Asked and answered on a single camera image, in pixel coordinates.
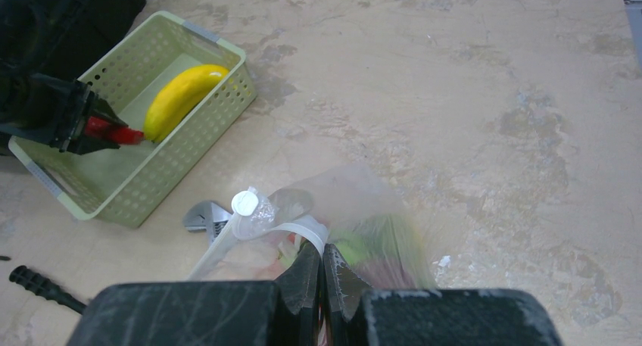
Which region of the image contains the red handled adjustable wrench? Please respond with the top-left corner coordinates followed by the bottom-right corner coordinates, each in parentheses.
top-left (182, 201), bottom-right (232, 245)

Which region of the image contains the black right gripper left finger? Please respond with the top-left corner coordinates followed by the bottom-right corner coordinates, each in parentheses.
top-left (68, 242), bottom-right (321, 345)

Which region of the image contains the dark red apple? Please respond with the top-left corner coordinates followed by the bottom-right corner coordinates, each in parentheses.
top-left (354, 259), bottom-right (416, 289)

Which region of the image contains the red chili pepper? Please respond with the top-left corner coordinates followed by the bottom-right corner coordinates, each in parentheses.
top-left (84, 117), bottom-right (145, 145)

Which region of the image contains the black hammer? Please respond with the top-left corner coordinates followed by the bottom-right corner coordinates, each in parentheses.
top-left (8, 265), bottom-right (86, 314)

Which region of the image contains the green watermelon toy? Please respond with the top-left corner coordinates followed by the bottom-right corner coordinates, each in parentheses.
top-left (329, 214), bottom-right (425, 272)

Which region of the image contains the clear zip top bag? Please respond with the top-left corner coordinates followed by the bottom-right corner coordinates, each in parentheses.
top-left (189, 164), bottom-right (436, 288)

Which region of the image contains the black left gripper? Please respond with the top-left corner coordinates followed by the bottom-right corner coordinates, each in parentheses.
top-left (0, 0), bottom-right (130, 157)

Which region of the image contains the black plastic toolbox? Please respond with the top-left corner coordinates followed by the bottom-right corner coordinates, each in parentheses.
top-left (1, 0), bottom-right (147, 80)

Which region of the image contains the aluminium frame rail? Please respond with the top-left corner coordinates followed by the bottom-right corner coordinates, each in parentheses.
top-left (623, 0), bottom-right (642, 66)

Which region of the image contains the yellow banana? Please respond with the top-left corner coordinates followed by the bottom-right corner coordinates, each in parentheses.
top-left (143, 64), bottom-right (229, 142)

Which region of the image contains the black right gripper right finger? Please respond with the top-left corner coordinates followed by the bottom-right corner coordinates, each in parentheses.
top-left (323, 244), bottom-right (563, 345)

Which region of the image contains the pale green perforated basket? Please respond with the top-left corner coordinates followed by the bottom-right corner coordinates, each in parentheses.
top-left (8, 11), bottom-right (257, 228)

